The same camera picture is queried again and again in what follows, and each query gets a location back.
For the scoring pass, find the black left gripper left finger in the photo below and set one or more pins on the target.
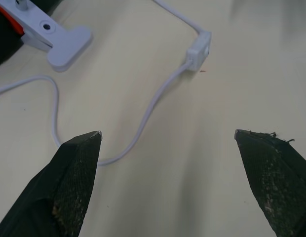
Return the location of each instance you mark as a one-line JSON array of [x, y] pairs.
[[69, 187]]

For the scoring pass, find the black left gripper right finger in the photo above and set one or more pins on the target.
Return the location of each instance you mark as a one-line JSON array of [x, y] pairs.
[[274, 182]]

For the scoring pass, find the white clamp with orange pad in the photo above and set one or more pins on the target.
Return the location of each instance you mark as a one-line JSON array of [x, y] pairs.
[[54, 40]]

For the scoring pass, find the orange clamp pad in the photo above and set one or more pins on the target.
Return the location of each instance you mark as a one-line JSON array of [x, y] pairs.
[[10, 21]]

